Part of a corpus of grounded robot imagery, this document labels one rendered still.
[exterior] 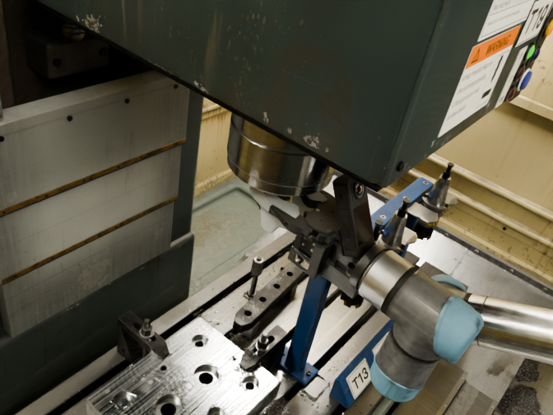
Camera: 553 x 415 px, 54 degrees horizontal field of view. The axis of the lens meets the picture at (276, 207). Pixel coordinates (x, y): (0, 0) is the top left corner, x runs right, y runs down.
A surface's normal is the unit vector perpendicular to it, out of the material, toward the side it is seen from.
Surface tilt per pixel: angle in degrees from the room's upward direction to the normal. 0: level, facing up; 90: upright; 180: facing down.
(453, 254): 24
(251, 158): 90
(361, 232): 61
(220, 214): 0
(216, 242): 0
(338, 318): 0
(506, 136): 90
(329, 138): 90
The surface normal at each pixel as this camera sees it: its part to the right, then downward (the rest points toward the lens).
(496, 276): -0.10, -0.57
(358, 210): 0.75, 0.04
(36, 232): 0.76, 0.48
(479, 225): -0.62, 0.38
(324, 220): 0.21, -0.77
